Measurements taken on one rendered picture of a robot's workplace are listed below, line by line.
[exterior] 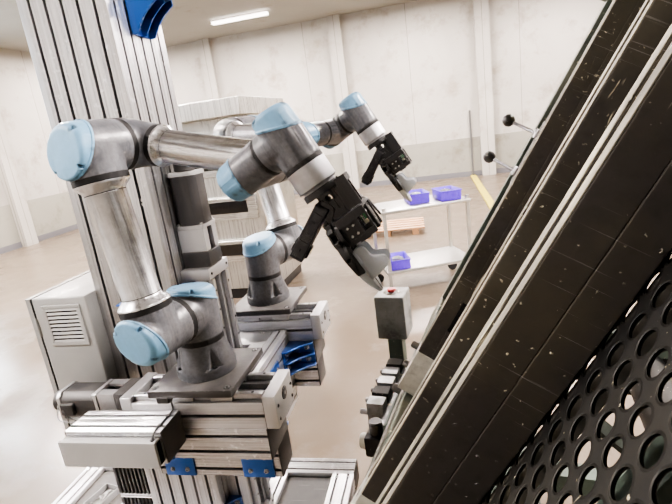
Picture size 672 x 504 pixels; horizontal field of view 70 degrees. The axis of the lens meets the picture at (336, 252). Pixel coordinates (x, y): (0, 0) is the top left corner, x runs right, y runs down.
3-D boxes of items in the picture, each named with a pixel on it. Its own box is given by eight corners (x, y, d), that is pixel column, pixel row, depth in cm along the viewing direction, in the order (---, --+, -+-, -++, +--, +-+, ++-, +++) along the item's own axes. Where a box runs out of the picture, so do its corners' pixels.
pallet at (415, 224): (349, 240, 683) (348, 234, 680) (356, 228, 752) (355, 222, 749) (425, 234, 661) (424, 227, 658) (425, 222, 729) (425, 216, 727)
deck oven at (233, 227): (140, 310, 505) (92, 118, 456) (196, 274, 613) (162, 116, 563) (274, 305, 466) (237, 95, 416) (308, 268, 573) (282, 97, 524)
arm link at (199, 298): (233, 324, 126) (223, 275, 122) (199, 348, 114) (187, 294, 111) (197, 322, 131) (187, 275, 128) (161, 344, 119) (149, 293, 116)
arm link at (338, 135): (304, 131, 149) (327, 111, 142) (326, 128, 158) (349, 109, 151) (316, 153, 149) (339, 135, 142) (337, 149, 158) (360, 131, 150)
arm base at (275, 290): (241, 307, 167) (235, 280, 164) (256, 292, 181) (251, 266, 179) (282, 305, 164) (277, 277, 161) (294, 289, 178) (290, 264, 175)
